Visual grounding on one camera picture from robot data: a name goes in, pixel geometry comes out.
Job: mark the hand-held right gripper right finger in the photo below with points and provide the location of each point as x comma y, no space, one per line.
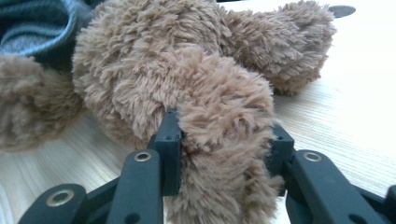
281,149

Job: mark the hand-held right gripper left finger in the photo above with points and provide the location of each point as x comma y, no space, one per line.
170,155

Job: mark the brown teddy bear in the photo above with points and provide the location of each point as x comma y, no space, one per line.
174,71

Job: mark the grey towel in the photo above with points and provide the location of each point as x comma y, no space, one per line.
34,28

